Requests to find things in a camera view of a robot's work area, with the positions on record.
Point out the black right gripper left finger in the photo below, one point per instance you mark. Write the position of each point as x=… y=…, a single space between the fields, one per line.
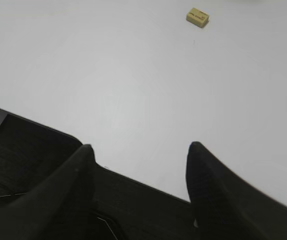
x=56 y=209

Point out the yellow eraser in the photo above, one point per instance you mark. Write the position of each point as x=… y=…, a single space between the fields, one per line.
x=197 y=17

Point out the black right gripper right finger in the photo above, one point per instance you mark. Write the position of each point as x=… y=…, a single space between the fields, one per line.
x=225 y=206

